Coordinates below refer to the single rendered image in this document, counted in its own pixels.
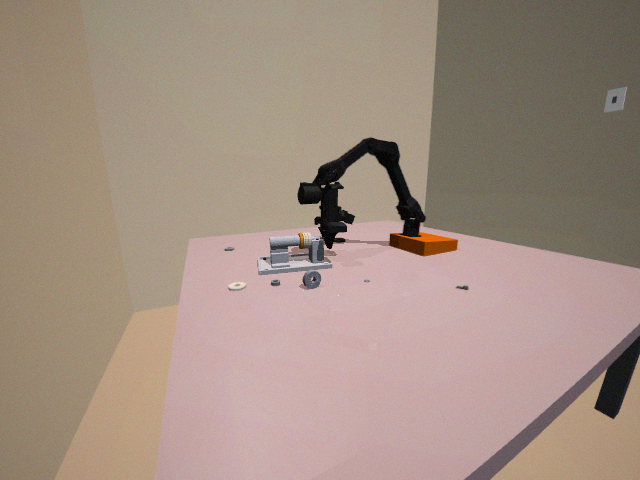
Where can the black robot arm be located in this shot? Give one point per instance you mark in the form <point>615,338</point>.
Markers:
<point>387,154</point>

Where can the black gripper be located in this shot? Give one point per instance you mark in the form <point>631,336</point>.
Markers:
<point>329,224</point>

